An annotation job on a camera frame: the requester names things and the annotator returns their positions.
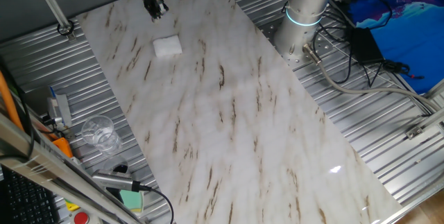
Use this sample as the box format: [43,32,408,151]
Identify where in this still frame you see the green yellow sponge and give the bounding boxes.
[119,189,145,214]

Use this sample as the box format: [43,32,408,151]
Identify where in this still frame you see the large clear glass cup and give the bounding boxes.
[80,114,123,156]

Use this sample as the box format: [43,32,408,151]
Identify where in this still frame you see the silver blue scale device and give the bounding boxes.
[46,85,73,130]

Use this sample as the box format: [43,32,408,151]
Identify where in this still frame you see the white marble pattern board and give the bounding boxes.
[75,0,404,224]

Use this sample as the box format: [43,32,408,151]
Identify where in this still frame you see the orange box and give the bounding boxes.
[51,137,74,159]

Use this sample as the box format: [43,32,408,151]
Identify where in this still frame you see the orange tube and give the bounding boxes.
[0,71,25,131]

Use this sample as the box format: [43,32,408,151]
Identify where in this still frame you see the black power adapter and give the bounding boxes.
[350,26,385,66]

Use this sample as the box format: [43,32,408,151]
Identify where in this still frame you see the grey box red button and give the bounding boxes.
[73,212,90,224]

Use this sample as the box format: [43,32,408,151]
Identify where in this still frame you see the black keyboard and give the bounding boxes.
[0,168,62,224]

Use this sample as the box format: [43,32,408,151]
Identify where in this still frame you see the blue poster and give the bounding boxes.
[346,0,444,95]

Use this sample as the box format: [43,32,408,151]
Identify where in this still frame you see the black rubber ring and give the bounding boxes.
[57,19,75,37]

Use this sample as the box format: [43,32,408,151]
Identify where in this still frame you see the aluminium frame post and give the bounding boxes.
[29,0,76,41]

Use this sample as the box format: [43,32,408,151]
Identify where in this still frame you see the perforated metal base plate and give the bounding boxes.
[258,18,334,69]

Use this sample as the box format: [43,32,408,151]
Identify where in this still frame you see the silver exterior camera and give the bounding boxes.
[92,169,142,193]

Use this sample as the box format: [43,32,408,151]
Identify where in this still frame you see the black exterior camera cable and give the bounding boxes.
[133,181,174,224]

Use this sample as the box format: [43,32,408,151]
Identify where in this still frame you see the aluminium frame beam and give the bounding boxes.
[0,112,146,224]

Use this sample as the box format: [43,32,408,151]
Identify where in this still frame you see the black looped cable bundle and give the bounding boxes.
[311,17,355,85]

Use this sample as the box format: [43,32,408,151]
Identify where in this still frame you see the thick grey robot cable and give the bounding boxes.
[302,43,441,114]

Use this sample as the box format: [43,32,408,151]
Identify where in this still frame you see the black adapter power cable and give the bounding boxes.
[380,59,426,80]

